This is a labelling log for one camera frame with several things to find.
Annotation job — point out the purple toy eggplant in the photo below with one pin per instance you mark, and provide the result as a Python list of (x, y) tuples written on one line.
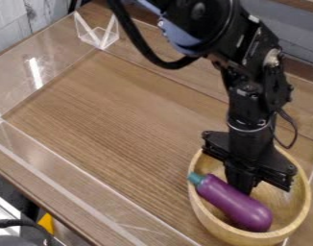
[(247, 211)]

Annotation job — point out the brown wooden bowl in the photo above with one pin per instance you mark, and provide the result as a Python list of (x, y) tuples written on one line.
[(289, 207)]

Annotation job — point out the black device with yellow label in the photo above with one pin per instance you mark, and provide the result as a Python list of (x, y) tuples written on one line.
[(20, 231)]

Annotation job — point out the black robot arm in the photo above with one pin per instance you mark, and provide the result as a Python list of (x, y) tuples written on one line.
[(217, 30)]

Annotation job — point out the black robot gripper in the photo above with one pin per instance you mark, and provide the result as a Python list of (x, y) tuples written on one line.
[(251, 157)]

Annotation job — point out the clear acrylic corner bracket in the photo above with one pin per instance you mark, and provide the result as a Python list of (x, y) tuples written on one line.
[(99, 37)]

